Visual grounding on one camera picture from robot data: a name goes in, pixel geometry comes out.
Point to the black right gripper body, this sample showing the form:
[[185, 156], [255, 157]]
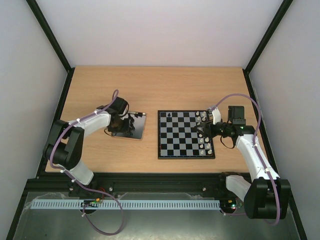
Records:
[[207, 128]]

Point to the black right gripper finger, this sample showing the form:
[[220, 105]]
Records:
[[205, 124], [203, 131]]

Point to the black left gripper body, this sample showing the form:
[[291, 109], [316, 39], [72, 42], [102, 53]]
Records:
[[120, 127]]

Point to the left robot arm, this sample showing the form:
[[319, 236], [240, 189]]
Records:
[[64, 145]]

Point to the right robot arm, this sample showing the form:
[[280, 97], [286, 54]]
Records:
[[267, 195]]

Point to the metal tray wooden rim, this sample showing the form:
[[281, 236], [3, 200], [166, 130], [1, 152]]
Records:
[[137, 122]]

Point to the black white chessboard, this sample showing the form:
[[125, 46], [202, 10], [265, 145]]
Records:
[[178, 138]]

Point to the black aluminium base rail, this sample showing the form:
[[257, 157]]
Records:
[[208, 185]]

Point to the white slotted cable duct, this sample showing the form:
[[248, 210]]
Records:
[[76, 204]]

